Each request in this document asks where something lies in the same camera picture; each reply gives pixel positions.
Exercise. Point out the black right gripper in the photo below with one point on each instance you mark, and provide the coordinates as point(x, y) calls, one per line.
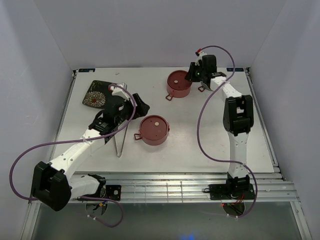
point(191, 71)

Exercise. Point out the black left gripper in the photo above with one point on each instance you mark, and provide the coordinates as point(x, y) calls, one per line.
point(142, 108)

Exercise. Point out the dark red lid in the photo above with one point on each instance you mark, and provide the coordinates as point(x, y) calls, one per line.
point(176, 80)
point(153, 120)

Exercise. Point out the grey lid with handle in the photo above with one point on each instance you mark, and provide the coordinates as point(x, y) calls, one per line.
point(205, 86)

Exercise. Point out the pink steel-lined bowl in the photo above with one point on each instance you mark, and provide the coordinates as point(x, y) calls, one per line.
point(155, 140)
point(181, 91)

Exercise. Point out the stainless steel tongs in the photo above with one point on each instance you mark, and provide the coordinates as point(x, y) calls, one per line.
point(119, 140)

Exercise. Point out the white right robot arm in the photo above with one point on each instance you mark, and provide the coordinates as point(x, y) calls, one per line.
point(238, 119)

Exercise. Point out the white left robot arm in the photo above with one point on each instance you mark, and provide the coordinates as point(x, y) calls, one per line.
point(54, 183)

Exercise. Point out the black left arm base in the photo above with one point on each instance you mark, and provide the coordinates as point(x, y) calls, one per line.
point(112, 192)

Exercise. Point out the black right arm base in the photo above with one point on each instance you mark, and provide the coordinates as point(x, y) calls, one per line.
point(221, 192)

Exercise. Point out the black patterned square plate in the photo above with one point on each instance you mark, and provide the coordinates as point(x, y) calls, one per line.
point(99, 96)

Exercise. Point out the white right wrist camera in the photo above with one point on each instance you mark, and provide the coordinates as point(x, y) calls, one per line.
point(200, 54)

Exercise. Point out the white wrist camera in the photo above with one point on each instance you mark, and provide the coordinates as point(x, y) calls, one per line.
point(200, 54)
point(119, 90)

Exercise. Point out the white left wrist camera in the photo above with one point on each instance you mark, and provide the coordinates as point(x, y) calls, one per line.
point(119, 90)

